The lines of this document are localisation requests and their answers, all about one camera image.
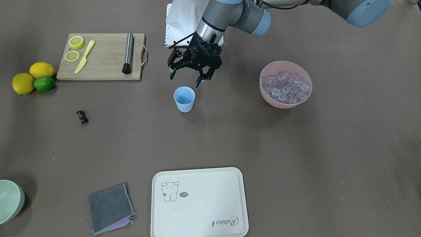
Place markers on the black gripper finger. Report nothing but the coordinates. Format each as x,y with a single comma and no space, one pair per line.
209,73
199,80

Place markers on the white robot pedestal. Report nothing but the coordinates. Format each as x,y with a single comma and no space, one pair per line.
182,19

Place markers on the wooden cutting board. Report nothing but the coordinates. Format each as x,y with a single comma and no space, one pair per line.
106,58

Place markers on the pink bowl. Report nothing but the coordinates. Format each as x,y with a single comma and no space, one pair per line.
273,69

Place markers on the steel muddler black tip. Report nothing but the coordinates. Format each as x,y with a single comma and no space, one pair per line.
127,65

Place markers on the yellow plastic knife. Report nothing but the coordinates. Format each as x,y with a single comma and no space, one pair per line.
83,60

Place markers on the grey folded cloth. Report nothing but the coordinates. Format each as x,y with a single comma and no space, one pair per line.
110,209

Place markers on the lemon slice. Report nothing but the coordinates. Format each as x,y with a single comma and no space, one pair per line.
72,56
76,42

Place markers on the cream rabbit tray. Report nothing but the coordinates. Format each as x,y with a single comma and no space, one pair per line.
199,203

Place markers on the green lime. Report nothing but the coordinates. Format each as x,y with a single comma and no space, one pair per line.
44,83

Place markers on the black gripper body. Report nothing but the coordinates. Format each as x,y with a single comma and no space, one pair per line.
194,49

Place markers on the whole lemon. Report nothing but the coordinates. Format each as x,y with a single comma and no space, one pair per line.
22,83
41,69

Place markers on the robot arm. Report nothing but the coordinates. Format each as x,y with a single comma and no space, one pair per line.
251,16

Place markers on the light blue cup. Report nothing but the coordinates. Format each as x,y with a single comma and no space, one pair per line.
184,98

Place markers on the mint green bowl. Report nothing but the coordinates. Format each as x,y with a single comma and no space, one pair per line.
12,199

